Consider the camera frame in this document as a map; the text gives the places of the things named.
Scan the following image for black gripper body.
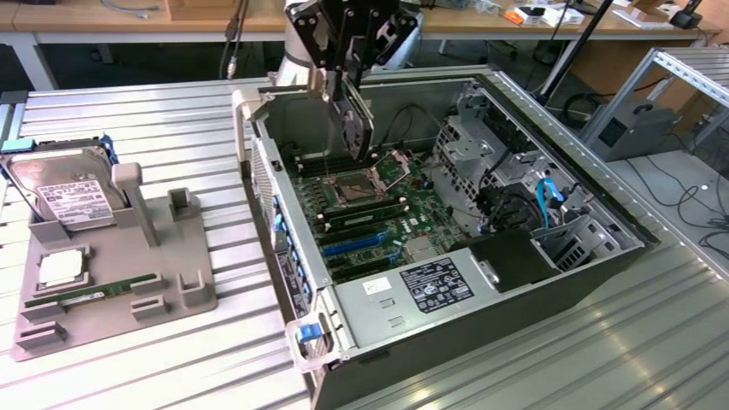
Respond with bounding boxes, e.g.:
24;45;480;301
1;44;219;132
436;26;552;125
319;0;400;31

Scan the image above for green graphics card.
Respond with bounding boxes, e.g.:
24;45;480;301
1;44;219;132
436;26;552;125
305;66;379;164

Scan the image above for wooden desk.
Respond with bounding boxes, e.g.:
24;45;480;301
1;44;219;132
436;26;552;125
419;0;722;44
0;0;289;91

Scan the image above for wooden box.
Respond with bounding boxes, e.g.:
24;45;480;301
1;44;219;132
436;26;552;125
164;0;241;22

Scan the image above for small black device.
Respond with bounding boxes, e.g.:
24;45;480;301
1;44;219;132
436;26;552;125
521;4;549;26

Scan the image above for RAM slot white clips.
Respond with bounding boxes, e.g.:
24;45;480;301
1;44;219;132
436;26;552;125
296;158;355;173
323;219;416;239
293;149;349;164

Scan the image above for thin metal locking lever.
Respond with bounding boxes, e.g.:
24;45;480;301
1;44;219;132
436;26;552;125
320;144;337;184

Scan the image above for black stand pole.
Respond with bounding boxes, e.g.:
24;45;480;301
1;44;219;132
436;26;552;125
537;0;617;98

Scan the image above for metal socket cover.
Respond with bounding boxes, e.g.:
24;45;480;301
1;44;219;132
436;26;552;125
365;149;412;189

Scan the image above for CPU socket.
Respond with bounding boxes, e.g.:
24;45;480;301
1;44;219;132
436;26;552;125
332;173;379;205

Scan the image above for metal drive cage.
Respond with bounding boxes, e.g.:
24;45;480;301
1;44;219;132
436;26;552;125
432;113;545;234

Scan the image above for cardboard box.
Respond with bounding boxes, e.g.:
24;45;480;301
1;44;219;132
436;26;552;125
612;0;677;30

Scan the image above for green motherboard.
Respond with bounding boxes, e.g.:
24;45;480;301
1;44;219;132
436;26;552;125
287;147;477;286

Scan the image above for RAM stick with grey label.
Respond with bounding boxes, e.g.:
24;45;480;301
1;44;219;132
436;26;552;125
324;204;412;230

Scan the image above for grey control box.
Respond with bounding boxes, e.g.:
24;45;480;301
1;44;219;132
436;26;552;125
592;100;678;162

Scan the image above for black desk device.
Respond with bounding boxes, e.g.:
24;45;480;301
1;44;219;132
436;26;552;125
666;0;706;30

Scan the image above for silver chipset heatsink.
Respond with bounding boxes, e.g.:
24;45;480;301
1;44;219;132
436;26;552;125
403;237;437;261

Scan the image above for black expansion slot blue latch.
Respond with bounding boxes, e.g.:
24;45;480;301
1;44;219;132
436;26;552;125
328;255;400;278

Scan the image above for hard disk with blue carrier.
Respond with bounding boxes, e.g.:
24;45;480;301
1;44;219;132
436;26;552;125
0;132;131;234

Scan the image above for black plastic shroud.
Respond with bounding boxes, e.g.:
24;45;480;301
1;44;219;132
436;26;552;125
448;232;565;295

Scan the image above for metal disk bay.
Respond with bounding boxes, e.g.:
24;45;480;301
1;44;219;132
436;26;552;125
529;213;625;274

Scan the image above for silver power supply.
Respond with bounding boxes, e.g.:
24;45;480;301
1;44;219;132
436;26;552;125
332;246;505;350

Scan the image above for silver CPU chip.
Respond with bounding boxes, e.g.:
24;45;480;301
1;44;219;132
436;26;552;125
35;250;88;286

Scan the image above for green RAM stick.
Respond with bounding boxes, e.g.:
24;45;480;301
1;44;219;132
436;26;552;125
21;275;159;307

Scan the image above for open black PC case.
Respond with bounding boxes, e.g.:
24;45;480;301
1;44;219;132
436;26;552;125
232;63;662;410

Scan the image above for grey parts rack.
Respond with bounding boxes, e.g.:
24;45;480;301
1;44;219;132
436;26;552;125
8;161;219;363

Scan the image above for black looped wire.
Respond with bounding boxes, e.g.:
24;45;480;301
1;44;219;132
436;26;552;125
385;103;443;151

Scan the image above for grey cable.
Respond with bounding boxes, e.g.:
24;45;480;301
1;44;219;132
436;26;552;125
100;0;156;21

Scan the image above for coiled black cable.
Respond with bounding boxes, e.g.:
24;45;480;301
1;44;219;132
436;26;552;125
561;91;600;128

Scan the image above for black power wire bundle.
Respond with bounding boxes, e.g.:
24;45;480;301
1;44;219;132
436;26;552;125
475;183;543;235

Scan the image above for blue SATA wire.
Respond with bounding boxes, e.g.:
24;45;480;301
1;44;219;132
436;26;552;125
535;177;567;231

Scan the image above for aluminium profile frame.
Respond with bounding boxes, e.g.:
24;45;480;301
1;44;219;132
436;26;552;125
577;45;729;166

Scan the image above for black floor cable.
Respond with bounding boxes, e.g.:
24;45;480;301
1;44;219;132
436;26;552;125
674;183;729;260

